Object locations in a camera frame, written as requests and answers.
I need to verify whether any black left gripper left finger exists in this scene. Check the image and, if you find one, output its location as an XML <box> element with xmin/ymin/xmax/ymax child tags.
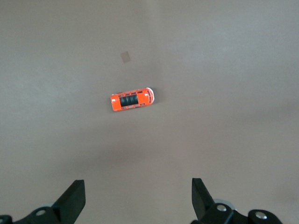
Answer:
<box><xmin>0</xmin><ymin>179</ymin><xmax>86</xmax><ymax>224</ymax></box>

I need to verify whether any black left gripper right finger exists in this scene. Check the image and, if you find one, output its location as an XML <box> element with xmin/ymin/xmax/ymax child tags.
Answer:
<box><xmin>190</xmin><ymin>178</ymin><xmax>283</xmax><ymax>224</ymax></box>

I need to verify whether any orange toy bus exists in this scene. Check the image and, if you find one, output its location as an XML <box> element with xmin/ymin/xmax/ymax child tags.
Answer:
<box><xmin>109</xmin><ymin>87</ymin><xmax>155</xmax><ymax>112</ymax></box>

